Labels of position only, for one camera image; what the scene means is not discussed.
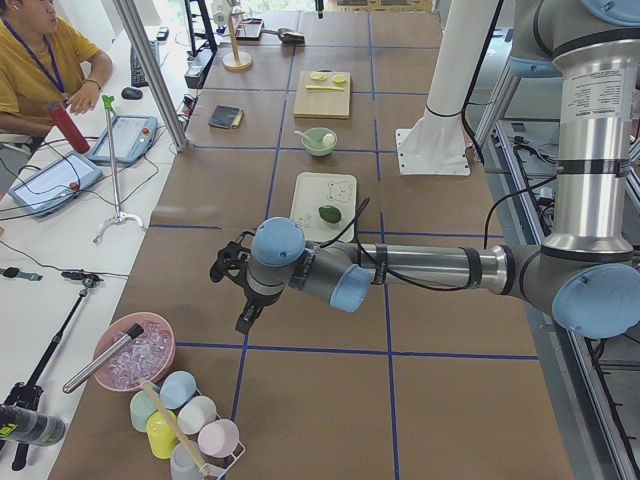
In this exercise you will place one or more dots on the green avocado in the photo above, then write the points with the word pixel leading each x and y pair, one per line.
pixel 330 214

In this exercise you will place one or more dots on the light green bowl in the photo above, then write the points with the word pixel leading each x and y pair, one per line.
pixel 315 147

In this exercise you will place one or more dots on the white cup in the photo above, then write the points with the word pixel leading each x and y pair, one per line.
pixel 196 413

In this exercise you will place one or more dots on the wooden cutting board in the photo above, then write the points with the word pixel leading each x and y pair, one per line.
pixel 322 104

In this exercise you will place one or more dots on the aluminium frame post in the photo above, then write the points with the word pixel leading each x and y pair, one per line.
pixel 134 27

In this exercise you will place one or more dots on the metal scoop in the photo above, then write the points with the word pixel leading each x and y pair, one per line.
pixel 286 36

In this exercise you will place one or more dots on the person in yellow shirt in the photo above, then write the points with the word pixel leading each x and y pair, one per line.
pixel 45 60

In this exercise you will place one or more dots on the red bottle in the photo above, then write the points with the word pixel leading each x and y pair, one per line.
pixel 62 120

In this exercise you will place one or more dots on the blue cup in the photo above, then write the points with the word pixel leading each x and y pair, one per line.
pixel 177 389

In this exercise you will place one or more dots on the far teach pendant tablet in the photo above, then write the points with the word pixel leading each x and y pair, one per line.
pixel 132 137

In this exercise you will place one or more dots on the teach pendant tablet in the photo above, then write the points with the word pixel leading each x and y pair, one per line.
pixel 132 137
pixel 54 185

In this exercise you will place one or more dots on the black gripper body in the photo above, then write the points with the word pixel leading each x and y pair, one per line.
pixel 258 299

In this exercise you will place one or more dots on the metal stand with green clip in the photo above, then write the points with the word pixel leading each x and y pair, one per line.
pixel 119 217

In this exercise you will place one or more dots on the wooden mug tree stand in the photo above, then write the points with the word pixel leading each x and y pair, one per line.
pixel 236 60

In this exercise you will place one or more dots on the black computer mouse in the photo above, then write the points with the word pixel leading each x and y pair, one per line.
pixel 131 93

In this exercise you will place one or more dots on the near teach pendant tablet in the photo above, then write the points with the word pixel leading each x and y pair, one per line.
pixel 54 185

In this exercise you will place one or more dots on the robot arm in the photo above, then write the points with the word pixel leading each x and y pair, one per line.
pixel 581 275

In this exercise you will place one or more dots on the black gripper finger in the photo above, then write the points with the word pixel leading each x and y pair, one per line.
pixel 246 319

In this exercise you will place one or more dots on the folded grey yellow cloth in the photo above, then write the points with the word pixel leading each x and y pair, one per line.
pixel 226 117

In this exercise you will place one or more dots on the white ceramic soup spoon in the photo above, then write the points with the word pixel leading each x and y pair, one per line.
pixel 303 135

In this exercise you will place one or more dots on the yellow cup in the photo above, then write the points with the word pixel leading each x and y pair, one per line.
pixel 161 438

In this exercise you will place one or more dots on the wooden cup rack handle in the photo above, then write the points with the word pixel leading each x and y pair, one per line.
pixel 203 467

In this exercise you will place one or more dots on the smart watch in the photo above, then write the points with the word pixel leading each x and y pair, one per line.
pixel 14 272

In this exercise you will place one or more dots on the yellow plastic knife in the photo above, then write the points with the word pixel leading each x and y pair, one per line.
pixel 311 87

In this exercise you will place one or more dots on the white steamed bun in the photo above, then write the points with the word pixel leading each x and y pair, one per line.
pixel 328 140

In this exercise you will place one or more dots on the steel tube in bowl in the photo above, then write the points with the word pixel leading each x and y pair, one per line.
pixel 90 369

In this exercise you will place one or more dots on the mint green cup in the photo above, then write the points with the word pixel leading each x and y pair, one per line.
pixel 141 408

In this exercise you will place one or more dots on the pink cup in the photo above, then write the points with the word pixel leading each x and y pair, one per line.
pixel 219 438

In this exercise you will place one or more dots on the black tray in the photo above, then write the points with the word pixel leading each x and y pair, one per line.
pixel 249 29

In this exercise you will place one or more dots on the pink bowl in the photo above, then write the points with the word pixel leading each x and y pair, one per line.
pixel 147 357

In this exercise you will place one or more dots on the black tripod stick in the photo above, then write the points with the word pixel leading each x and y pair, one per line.
pixel 20 419

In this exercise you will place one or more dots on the grey cup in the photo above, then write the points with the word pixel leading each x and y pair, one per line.
pixel 182 466

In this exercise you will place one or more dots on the cream bear serving tray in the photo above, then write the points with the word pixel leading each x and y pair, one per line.
pixel 316 190

